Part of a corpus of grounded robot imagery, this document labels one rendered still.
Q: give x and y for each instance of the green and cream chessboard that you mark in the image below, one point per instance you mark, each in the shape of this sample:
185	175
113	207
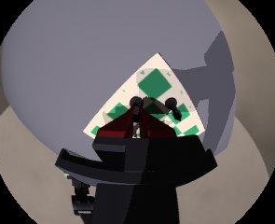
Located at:
154	82

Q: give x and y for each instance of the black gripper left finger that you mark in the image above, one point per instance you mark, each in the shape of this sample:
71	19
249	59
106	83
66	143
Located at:
120	127

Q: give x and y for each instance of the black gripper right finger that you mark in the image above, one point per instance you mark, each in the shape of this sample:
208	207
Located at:
151	127

